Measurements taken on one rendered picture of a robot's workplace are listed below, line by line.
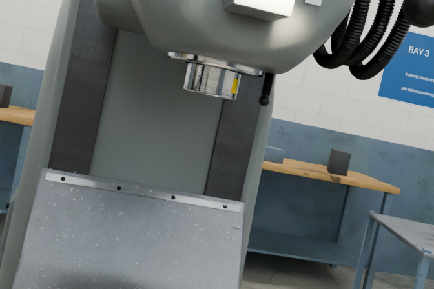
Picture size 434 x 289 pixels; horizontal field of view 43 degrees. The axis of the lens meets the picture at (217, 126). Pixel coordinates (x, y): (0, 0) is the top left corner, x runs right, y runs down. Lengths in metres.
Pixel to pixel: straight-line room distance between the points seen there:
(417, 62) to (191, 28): 5.05
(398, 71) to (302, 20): 4.92
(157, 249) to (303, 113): 4.19
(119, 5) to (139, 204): 0.37
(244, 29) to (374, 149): 4.88
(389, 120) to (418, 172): 0.57
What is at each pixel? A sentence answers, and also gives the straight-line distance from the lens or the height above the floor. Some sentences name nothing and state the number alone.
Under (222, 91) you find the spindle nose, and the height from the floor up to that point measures 1.29.
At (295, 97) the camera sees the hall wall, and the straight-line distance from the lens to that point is 4.95.
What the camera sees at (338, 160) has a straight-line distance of 4.42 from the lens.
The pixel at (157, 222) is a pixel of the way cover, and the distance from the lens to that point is 0.86.
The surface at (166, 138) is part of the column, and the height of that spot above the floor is 1.20.
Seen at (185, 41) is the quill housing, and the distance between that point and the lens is 0.42.
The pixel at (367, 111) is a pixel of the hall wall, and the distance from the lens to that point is 5.21.
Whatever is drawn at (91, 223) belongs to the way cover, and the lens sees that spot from 0.85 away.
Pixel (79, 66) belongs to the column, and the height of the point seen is 1.28.
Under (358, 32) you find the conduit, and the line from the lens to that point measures 0.75.
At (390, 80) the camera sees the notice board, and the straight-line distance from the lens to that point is 5.30.
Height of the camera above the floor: 1.28
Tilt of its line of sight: 3 degrees down
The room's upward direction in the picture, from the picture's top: 12 degrees clockwise
